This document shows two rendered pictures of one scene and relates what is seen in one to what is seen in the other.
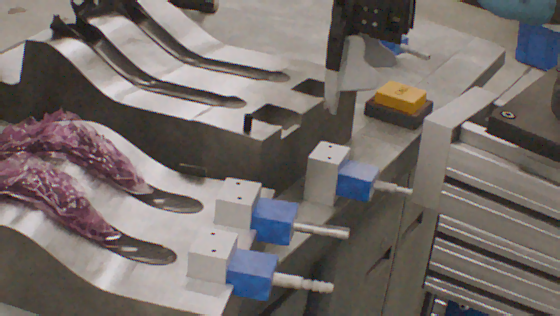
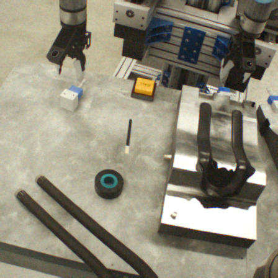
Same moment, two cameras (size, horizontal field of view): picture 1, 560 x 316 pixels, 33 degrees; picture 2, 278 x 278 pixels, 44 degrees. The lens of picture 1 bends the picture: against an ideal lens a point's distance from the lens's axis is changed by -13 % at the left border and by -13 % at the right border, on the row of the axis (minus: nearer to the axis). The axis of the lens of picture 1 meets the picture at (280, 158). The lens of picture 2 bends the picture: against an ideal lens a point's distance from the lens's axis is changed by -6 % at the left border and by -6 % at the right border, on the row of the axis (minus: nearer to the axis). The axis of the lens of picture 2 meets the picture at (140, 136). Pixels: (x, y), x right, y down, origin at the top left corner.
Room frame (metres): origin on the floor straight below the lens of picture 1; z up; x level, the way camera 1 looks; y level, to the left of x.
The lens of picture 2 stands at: (1.74, 0.72, 1.69)
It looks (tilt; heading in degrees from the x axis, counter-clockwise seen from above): 50 degrees down; 246
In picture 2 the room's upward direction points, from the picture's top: 11 degrees clockwise
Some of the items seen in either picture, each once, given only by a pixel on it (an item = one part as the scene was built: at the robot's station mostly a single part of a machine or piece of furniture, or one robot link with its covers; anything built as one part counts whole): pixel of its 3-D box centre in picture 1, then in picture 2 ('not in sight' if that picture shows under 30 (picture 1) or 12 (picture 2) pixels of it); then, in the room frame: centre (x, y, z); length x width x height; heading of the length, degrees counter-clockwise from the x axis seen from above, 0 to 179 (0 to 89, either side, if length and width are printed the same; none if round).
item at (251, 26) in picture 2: not in sight; (252, 22); (1.09, -0.08, 1.15); 0.08 x 0.08 x 0.05
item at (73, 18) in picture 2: not in sight; (72, 12); (1.63, -0.16, 1.15); 0.08 x 0.08 x 0.05
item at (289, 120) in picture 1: (272, 129); (235, 105); (1.11, 0.01, 0.87); 0.05 x 0.05 x 0.04; 65
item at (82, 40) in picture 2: not in sight; (74, 35); (1.62, -0.16, 1.07); 0.09 x 0.08 x 0.12; 53
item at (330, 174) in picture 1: (366, 182); (223, 91); (1.09, -0.10, 0.83); 0.13 x 0.05 x 0.05; 73
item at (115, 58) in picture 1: (150, 43); (224, 141); (1.24, 0.18, 0.92); 0.35 x 0.16 x 0.09; 65
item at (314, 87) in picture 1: (314, 102); (205, 98); (1.20, -0.03, 0.87); 0.05 x 0.05 x 0.04; 65
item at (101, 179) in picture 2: not in sight; (108, 183); (1.58, 0.20, 0.82); 0.08 x 0.08 x 0.04
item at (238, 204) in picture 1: (283, 223); (273, 100); (0.92, -0.01, 0.86); 0.13 x 0.05 x 0.05; 82
